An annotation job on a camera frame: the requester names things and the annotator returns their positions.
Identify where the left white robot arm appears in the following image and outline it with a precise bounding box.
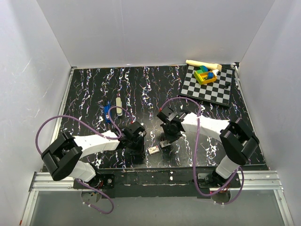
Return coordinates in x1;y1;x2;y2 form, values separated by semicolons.
41;129;146;188

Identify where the beige wooden piece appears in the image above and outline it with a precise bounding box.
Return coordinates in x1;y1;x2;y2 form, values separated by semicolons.
186;60;222;71

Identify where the blue black stapler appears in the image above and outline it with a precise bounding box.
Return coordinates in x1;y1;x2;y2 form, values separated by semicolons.
103;98;111;124

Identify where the blue toy block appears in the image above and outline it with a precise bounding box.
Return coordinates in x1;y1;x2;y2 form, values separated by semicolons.
207;72;214;80

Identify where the brown staple box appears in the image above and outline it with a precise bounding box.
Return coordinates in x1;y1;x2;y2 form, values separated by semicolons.
159;140;171;148

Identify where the white staple box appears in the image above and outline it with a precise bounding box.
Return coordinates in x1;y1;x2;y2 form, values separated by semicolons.
148;146;160;155

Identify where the green toy block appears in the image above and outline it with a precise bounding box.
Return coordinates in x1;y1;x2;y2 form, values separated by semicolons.
196;65;208;74

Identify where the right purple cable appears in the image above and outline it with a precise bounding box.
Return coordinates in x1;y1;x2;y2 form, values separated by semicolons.
159;96;245;205

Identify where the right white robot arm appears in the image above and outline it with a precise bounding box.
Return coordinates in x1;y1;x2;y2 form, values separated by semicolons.
157;107;260;187

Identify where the yellow toy tray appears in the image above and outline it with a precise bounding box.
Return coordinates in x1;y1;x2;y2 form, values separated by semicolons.
193;70;218;85

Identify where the white beige stapler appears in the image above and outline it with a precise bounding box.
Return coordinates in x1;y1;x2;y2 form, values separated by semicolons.
116;97;123;117

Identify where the checkered chess board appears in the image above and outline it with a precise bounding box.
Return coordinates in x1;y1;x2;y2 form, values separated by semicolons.
179;65;235;107

